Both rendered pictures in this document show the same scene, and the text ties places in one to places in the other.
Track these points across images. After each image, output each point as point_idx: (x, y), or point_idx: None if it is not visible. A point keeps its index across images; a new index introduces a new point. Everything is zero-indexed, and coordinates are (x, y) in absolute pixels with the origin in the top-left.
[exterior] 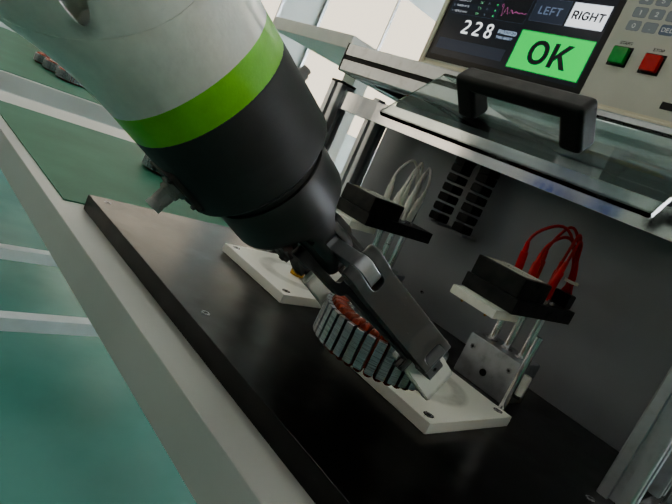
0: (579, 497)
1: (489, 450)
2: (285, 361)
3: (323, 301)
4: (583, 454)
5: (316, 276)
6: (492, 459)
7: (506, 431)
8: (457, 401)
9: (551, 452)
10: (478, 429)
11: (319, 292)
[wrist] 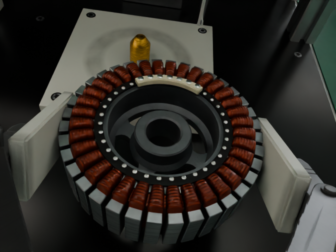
0: (296, 62)
1: (238, 86)
2: (55, 208)
3: (54, 160)
4: (249, 4)
5: (31, 176)
6: (250, 95)
7: (216, 42)
8: (184, 59)
9: (245, 29)
10: None
11: (46, 168)
